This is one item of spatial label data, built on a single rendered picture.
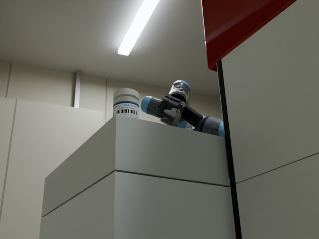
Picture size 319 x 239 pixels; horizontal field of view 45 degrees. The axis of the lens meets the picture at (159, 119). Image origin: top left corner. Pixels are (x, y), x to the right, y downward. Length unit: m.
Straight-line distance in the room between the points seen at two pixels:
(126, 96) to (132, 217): 0.33
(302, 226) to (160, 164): 0.36
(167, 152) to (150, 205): 0.15
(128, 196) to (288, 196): 0.37
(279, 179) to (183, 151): 0.25
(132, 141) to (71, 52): 3.90
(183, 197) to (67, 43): 3.82
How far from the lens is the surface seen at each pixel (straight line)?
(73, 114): 3.95
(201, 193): 1.03
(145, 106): 1.64
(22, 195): 3.63
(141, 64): 4.97
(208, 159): 1.08
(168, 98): 1.37
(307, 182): 0.91
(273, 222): 0.97
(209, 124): 1.89
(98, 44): 4.63
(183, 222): 0.98
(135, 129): 0.98
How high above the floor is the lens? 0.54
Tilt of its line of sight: 25 degrees up
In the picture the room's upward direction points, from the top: 2 degrees counter-clockwise
